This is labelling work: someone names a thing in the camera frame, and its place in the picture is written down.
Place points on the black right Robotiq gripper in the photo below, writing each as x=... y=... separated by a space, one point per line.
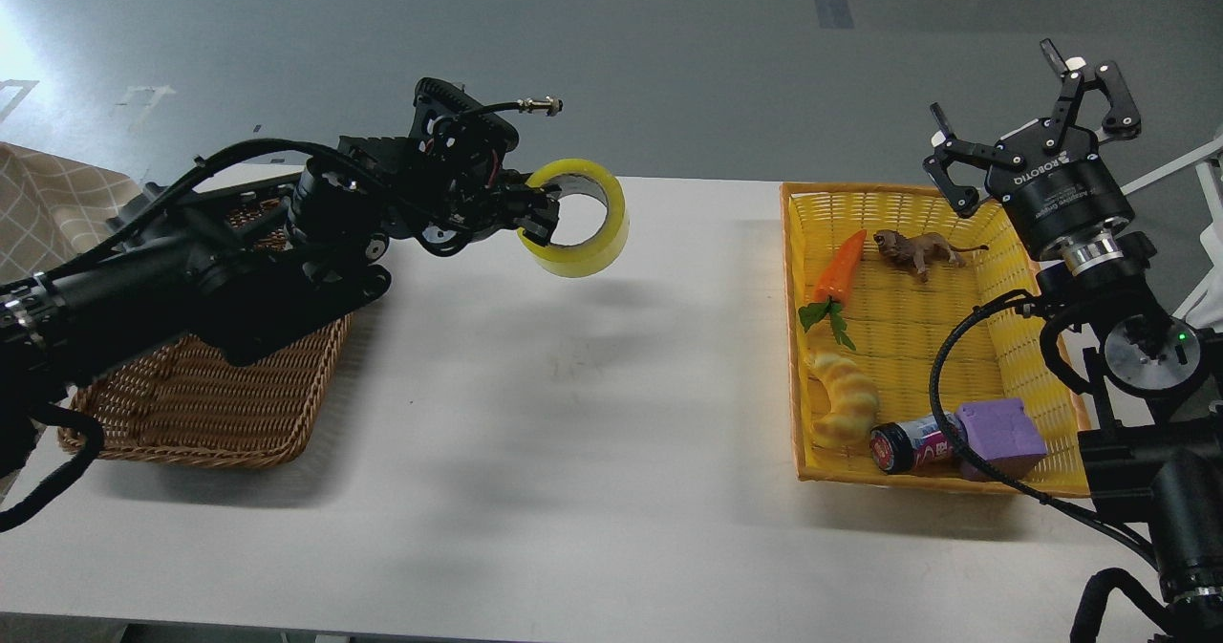
x=1049 y=196

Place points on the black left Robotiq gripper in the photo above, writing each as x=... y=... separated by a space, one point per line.
x=449 y=215

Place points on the yellow tape roll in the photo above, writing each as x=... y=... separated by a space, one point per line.
x=580 y=177

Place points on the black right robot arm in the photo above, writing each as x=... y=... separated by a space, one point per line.
x=1154 y=480

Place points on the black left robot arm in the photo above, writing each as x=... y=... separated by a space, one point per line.
x=252 y=248

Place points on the brown toy lion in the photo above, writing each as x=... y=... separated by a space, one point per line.
x=916 y=254

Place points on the yellow plastic basket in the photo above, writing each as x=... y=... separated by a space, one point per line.
x=898 y=323

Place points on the white clothed person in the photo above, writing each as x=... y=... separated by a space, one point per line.
x=1206 y=313

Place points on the orange toy carrot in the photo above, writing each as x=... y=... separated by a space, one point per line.
x=833 y=291

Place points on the purple foam block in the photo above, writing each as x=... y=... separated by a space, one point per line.
x=1000 y=432

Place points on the yellow toy croissant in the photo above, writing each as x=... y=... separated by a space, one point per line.
x=853 y=401

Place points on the red soda can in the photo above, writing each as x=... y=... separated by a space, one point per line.
x=911 y=446

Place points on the brown wicker basket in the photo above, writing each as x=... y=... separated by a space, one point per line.
x=187 y=380

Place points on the beige checkered cloth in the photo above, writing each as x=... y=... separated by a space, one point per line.
x=53 y=209

